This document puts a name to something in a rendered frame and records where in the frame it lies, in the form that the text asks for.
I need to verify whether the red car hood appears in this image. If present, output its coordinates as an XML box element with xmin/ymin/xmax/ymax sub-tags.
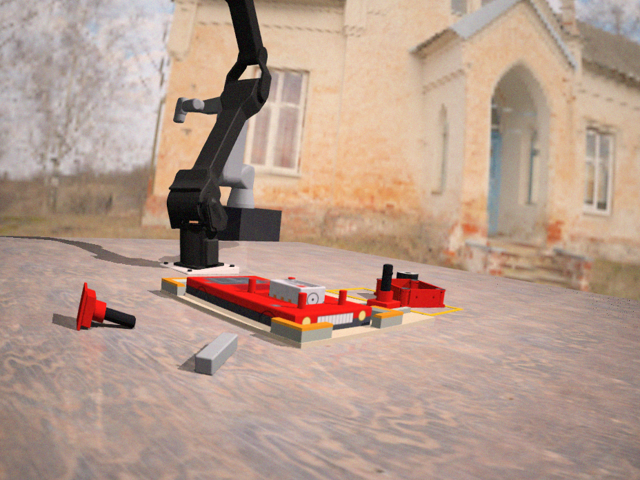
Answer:
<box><xmin>390</xmin><ymin>279</ymin><xmax>446</xmax><ymax>308</ymax></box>

